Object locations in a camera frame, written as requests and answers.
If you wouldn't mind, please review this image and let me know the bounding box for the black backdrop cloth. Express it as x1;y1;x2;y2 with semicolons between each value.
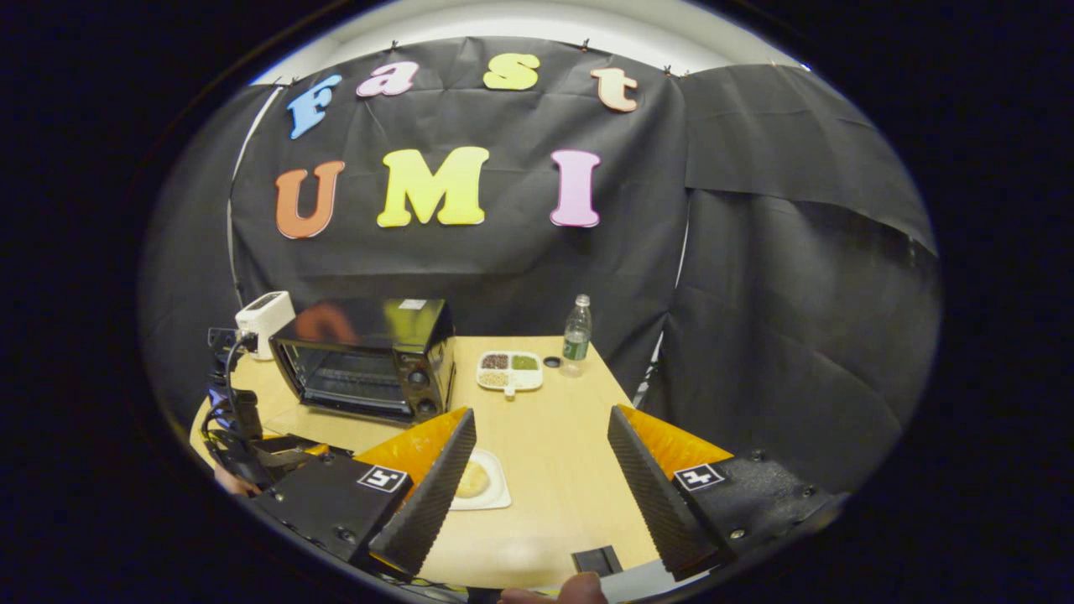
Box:
138;35;942;496

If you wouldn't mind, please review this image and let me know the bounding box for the white sectioned plate with beans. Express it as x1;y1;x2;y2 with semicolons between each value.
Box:
477;351;545;399

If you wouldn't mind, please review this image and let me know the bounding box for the white toaster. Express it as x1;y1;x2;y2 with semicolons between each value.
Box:
235;291;296;362

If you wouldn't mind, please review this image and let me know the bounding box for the white square plate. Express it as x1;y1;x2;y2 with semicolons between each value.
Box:
449;449;513;511

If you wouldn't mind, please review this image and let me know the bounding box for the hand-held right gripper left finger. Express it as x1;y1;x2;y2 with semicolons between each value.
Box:
248;408;478;580

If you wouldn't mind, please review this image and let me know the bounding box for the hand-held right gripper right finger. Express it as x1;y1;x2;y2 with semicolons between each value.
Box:
607;404;844;581

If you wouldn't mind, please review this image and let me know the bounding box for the black electric oven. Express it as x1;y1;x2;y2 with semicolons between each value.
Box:
262;298;458;450

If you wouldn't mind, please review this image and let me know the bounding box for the small black box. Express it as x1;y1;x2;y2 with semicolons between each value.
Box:
572;545;623;576

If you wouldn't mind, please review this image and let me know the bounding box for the clear plastic water bottle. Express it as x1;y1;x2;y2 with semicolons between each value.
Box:
560;294;593;378

